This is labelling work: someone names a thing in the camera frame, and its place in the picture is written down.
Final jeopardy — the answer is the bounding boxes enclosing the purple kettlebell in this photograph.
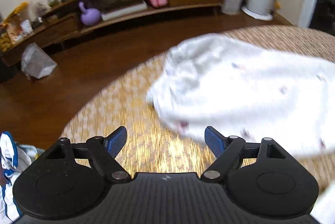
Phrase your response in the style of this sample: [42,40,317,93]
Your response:
[78,1,101,27]

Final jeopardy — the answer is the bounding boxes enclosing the white plastic bag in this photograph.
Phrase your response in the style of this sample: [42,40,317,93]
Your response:
[21,43,57,80]

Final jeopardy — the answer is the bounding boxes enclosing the light grey printed sweatpants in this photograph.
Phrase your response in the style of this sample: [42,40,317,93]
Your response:
[147,34,334,156]

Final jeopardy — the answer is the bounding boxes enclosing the blue white polo shirt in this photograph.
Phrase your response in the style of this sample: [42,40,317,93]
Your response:
[1,132,44,223]

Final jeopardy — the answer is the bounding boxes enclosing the long wooden tv cabinet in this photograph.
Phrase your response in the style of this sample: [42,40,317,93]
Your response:
[1,0,223,67]

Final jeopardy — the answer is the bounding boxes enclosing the white flat box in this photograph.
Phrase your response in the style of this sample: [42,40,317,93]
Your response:
[101,1,148,21]

